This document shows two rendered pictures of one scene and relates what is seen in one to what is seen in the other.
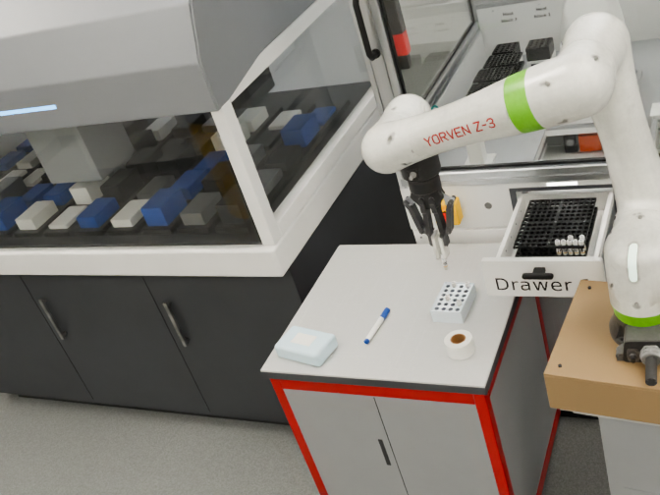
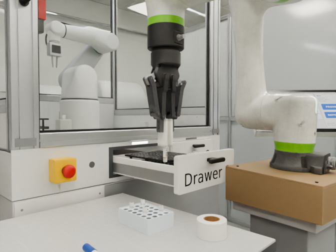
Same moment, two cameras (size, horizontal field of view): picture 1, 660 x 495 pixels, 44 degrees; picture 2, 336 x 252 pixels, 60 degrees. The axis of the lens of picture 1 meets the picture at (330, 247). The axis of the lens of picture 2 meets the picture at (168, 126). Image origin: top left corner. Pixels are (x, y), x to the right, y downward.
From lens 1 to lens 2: 1.91 m
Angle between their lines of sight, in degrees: 79
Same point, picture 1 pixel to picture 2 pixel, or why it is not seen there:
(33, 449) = not seen: outside the picture
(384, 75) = (26, 24)
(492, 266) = (185, 161)
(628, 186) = (261, 81)
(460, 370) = (241, 242)
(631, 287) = (315, 118)
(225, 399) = not seen: outside the picture
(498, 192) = (101, 151)
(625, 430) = (316, 245)
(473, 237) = (75, 199)
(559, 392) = (327, 203)
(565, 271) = not seen: hidden behind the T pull
